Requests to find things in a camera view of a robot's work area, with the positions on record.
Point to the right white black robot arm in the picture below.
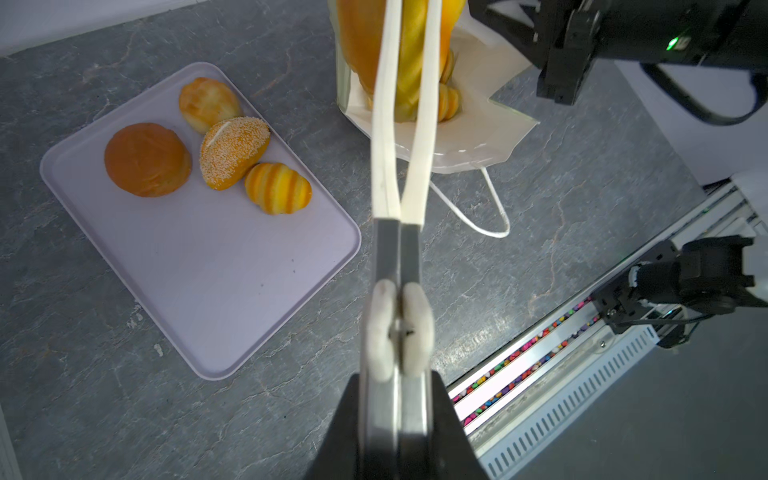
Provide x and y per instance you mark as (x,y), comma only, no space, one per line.
(713,276)

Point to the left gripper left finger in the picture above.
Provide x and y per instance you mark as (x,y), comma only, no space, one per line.
(337,457)

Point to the printed paper gift bag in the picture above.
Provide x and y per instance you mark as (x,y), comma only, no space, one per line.
(483,133)

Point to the brown round fake bun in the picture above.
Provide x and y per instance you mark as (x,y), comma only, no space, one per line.
(147,160)

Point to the yellow twisted fake bread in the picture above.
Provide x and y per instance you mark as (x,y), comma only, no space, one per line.
(360,29)

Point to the cream and steel tongs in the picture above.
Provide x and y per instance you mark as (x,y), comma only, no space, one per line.
(395,421)

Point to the orange fake croissant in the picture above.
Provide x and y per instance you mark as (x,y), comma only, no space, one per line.
(205,102)

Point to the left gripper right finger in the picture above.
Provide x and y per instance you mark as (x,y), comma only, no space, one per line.
(452,456)

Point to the sesame fake bread roll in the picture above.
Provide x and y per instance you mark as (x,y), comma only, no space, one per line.
(231,148)

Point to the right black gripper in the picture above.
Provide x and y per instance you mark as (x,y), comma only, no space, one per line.
(556,36)

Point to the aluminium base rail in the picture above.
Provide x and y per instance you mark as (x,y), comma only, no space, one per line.
(515,403)

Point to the long ridged fake bread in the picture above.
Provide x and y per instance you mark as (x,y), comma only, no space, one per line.
(449,97)

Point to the yellow striped fake bread roll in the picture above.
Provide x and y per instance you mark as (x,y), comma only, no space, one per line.
(277,189)

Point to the lavender plastic tray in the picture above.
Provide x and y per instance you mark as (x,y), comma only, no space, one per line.
(217,275)

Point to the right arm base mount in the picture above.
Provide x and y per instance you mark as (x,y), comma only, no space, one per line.
(625,298)

